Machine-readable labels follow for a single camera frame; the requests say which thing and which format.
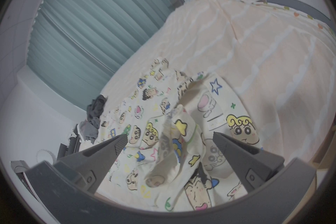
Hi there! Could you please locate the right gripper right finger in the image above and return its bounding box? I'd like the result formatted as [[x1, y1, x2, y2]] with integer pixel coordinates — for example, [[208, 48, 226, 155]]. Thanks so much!
[[213, 131, 285, 193]]

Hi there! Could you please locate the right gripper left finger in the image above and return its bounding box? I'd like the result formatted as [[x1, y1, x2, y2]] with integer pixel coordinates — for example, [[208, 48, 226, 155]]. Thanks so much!
[[54, 134, 128, 193]]

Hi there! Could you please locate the bed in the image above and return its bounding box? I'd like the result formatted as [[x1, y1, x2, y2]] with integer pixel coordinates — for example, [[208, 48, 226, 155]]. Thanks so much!
[[97, 0, 336, 211]]

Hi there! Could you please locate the blue-green curtain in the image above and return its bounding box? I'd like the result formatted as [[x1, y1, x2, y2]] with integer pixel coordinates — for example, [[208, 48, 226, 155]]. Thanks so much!
[[26, 0, 175, 113]]

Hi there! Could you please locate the grey garment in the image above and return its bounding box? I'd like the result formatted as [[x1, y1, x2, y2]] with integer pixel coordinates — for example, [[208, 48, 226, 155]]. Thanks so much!
[[78, 118, 101, 145]]

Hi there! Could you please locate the black garment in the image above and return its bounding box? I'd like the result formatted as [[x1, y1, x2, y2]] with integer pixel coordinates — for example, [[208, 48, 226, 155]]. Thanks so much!
[[87, 94, 109, 130]]

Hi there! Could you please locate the white printed pyjama top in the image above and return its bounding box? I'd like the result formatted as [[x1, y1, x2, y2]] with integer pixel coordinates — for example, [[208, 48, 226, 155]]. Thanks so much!
[[101, 58, 264, 211]]

